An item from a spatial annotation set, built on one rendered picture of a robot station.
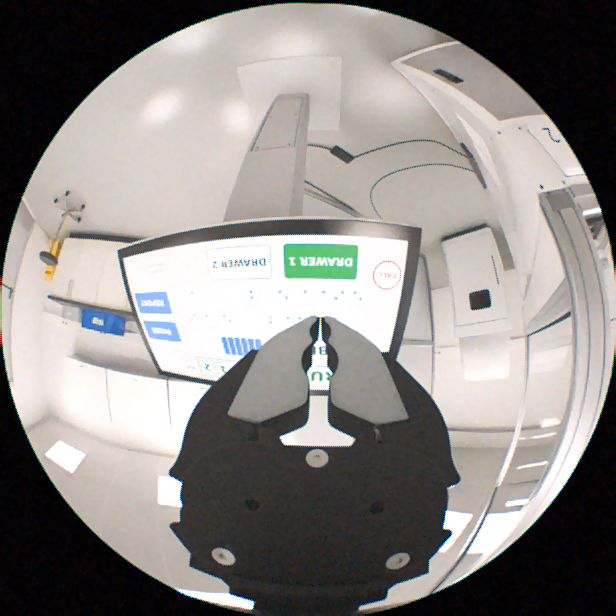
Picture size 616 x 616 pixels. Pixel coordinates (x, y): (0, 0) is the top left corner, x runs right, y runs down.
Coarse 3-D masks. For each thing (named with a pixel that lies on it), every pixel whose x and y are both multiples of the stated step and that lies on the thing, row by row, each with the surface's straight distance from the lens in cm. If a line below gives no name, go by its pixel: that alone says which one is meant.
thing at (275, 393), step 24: (288, 336) 11; (312, 336) 12; (264, 360) 9; (288, 360) 9; (312, 360) 11; (264, 384) 8; (288, 384) 8; (240, 408) 8; (264, 408) 8; (288, 408) 8; (288, 432) 9
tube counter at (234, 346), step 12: (192, 336) 40; (204, 336) 38; (216, 336) 37; (228, 336) 36; (240, 336) 35; (192, 348) 42; (204, 348) 40; (216, 348) 38; (228, 348) 37; (240, 348) 36; (252, 348) 35
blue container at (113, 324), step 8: (88, 312) 282; (96, 312) 275; (88, 320) 280; (96, 320) 274; (104, 320) 267; (112, 320) 264; (120, 320) 275; (88, 328) 279; (96, 328) 273; (104, 328) 267; (112, 328) 262; (120, 328) 299
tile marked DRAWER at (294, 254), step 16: (288, 256) 27; (304, 256) 27; (320, 256) 27; (336, 256) 27; (352, 256) 27; (288, 272) 28; (304, 272) 28; (320, 272) 28; (336, 272) 28; (352, 272) 28
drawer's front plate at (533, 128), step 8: (528, 128) 45; (536, 128) 44; (552, 128) 47; (536, 136) 43; (544, 136) 43; (552, 136) 44; (560, 136) 45; (544, 144) 42; (552, 144) 42; (560, 144) 43; (568, 144) 45; (552, 152) 40; (560, 152) 41; (568, 152) 42; (560, 160) 39; (568, 160) 40; (576, 160) 42; (568, 168) 39; (576, 168) 40
